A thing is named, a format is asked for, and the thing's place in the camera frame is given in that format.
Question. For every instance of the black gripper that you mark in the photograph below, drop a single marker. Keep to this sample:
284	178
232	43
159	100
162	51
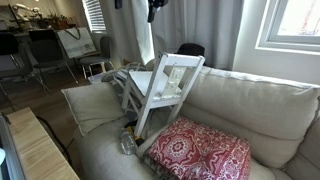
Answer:
158	3

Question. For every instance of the white wooden chair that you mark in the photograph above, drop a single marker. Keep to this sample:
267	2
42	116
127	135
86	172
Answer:
150	96

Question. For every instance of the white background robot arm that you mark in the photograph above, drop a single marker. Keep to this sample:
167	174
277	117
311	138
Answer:
21	10

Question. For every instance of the grey upholstered chair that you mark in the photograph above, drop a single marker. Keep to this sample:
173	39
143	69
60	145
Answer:
105	46

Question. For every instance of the beige fabric sofa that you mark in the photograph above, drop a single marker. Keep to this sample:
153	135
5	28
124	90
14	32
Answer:
260	103

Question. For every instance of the white curtain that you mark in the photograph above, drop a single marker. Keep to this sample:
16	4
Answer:
200	23

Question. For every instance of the black hat red band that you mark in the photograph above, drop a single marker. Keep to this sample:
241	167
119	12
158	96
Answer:
191	49

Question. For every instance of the white window blinds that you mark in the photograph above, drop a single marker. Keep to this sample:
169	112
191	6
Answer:
95	15

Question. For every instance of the grey white lattice blanket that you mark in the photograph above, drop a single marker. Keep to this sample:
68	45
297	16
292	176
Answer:
113	78

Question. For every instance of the white tote bag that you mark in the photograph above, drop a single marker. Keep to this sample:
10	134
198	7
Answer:
75	43

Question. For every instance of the potted plants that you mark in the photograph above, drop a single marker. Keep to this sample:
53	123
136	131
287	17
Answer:
58	21

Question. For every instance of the beige throw pillow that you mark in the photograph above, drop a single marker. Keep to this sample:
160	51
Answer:
93	105

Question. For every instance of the yellow black hand tool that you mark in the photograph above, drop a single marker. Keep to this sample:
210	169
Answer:
135	131

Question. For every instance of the clear plastic bottle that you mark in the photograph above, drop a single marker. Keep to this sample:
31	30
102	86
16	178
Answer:
128	143

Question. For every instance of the white framed window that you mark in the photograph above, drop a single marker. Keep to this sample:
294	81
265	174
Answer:
300	16

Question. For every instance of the red patterned folded blanket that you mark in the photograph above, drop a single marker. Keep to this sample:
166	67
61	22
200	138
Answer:
200	150

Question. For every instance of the light wooden table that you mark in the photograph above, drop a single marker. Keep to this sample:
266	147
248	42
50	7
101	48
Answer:
36	146

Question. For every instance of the white round device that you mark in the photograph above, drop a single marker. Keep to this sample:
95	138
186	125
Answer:
1	156

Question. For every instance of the aluminium robot stand frame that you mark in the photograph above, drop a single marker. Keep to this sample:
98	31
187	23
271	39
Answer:
10	156

